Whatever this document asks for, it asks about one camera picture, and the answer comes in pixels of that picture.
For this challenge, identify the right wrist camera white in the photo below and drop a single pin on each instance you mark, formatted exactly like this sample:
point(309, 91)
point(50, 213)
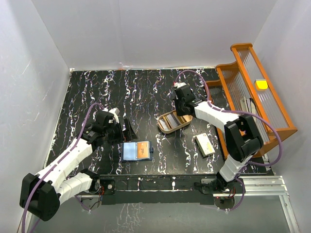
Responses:
point(177, 85)

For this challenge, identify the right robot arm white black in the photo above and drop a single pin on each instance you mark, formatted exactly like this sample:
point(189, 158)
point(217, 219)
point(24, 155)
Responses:
point(242, 137)

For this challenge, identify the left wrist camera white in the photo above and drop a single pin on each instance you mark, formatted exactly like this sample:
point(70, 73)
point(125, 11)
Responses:
point(115, 112)

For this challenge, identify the white small carton box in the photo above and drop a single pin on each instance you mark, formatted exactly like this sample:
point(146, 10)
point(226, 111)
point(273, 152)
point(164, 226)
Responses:
point(204, 144)

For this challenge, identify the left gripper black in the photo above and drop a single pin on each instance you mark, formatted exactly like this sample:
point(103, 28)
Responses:
point(129, 134)

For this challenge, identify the yellow sticky note block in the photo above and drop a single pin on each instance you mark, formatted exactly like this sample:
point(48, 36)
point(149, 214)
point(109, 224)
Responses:
point(261, 84)

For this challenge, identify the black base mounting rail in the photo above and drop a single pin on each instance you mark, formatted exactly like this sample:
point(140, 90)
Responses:
point(201, 189)

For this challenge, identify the orange wooden tiered shelf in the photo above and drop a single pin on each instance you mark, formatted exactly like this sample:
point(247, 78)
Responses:
point(237, 81)

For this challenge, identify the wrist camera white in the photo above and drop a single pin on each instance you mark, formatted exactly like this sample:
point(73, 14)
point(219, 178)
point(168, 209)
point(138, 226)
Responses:
point(177, 85)
point(115, 112)

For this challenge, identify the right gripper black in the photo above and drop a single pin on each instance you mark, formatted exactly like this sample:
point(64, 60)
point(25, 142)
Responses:
point(178, 112)

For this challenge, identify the beige oval card tray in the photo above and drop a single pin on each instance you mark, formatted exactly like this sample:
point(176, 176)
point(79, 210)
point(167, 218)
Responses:
point(165, 129)

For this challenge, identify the stack of credit cards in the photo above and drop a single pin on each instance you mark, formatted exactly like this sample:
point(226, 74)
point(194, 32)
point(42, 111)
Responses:
point(172, 120)

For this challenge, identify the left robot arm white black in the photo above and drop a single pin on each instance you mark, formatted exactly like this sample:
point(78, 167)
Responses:
point(43, 193)

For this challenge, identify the blue leather card holder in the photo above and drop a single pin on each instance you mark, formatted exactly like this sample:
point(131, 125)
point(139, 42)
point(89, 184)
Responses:
point(129, 152)

